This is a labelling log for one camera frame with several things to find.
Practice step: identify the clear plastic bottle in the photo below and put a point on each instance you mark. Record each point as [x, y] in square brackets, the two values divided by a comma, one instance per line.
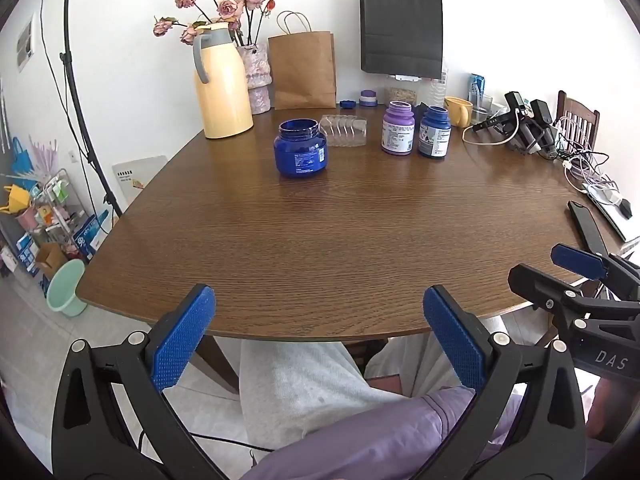
[438, 85]

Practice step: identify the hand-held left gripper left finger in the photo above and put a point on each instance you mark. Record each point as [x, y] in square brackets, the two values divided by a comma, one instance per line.
[182, 340]

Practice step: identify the black gripper devices pile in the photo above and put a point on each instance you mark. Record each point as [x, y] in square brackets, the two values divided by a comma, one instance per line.
[525, 122]

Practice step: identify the person's right forearm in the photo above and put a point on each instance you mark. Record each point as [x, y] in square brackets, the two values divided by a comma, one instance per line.
[606, 410]

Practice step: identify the metal storage rack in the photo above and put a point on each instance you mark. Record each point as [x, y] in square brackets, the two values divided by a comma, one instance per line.
[55, 210]

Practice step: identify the pink textured vase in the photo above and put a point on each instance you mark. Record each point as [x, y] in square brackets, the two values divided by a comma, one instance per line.
[257, 77]

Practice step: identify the wooden chair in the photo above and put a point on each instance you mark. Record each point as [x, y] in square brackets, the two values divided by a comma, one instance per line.
[577, 115]

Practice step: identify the clear plastic tray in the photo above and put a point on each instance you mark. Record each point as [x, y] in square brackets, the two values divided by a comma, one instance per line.
[345, 131]

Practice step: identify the dried pink roses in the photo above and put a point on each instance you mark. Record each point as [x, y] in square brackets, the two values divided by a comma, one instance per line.
[220, 7]

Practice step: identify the blue white carton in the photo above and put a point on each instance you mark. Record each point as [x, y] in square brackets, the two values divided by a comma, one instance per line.
[91, 232]

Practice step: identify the purple jar lid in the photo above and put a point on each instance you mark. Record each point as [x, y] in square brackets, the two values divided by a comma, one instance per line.
[369, 98]

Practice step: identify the blue packet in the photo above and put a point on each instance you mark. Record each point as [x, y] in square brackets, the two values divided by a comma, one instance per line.
[477, 86]

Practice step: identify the grey pants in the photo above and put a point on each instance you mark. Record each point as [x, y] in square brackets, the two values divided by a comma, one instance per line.
[300, 385]

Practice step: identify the black light stand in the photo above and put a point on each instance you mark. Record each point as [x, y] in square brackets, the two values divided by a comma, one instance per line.
[82, 110]

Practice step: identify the black paper bag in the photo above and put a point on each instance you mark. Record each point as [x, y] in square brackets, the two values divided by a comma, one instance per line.
[401, 25]

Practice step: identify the purple supplement bottle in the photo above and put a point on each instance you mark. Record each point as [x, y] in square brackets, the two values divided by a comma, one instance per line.
[398, 129]

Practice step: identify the green plastic bucket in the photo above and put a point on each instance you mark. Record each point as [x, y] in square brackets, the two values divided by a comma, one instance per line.
[67, 287]

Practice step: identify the blue open jar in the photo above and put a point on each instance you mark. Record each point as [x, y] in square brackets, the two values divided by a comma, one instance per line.
[300, 150]

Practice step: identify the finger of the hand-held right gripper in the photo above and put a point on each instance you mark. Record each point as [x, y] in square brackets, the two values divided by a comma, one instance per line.
[540, 285]
[575, 260]

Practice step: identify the black phone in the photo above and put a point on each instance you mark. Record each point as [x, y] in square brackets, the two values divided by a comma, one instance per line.
[590, 230]

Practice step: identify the brown paper bag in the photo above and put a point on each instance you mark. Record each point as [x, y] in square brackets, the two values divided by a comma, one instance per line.
[301, 67]

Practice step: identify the clear drinking glass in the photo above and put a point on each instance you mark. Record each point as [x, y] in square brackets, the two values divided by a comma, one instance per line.
[483, 105]

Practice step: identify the cardboard box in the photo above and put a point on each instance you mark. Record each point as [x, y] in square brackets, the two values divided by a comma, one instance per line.
[50, 259]

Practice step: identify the black charger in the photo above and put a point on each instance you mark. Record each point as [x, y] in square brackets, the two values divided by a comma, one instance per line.
[625, 207]

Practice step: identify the blue bag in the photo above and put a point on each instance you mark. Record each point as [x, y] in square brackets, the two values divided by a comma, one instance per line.
[20, 160]

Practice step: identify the yellow thermos jug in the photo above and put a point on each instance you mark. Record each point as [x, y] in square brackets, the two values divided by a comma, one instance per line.
[222, 85]

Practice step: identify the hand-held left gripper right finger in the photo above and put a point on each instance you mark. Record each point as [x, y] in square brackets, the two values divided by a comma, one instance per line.
[452, 340]

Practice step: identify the white laptop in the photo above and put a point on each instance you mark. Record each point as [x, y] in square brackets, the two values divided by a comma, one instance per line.
[612, 215]

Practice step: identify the yellow mug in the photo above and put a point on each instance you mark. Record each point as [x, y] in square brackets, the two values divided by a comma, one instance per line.
[457, 110]

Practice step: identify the blue jar lid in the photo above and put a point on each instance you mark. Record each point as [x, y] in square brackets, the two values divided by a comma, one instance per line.
[347, 104]

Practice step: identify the white board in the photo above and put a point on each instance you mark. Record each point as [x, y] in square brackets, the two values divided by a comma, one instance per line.
[137, 175]

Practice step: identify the clear box of snacks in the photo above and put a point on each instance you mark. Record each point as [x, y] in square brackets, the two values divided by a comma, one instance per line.
[400, 95]

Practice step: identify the blue supplement bottle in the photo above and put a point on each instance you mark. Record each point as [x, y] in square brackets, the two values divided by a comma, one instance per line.
[434, 132]

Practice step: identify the purple garment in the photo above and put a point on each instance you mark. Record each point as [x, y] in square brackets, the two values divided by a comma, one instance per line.
[365, 435]

